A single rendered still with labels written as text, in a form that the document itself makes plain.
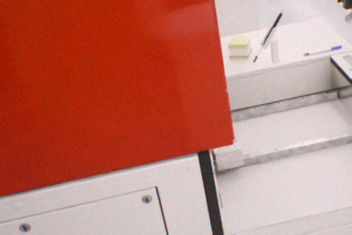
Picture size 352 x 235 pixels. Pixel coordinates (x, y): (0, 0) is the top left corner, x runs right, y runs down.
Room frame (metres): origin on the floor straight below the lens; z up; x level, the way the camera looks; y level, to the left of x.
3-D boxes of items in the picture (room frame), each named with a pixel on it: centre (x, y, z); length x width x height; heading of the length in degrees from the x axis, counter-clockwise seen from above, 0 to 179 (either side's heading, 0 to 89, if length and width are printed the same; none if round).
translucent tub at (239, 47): (1.80, -0.08, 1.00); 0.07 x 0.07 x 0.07; 72
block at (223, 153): (1.30, 0.01, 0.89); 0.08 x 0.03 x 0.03; 97
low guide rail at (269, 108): (1.61, -0.14, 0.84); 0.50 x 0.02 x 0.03; 97
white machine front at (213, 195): (1.24, 0.10, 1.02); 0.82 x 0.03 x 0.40; 7
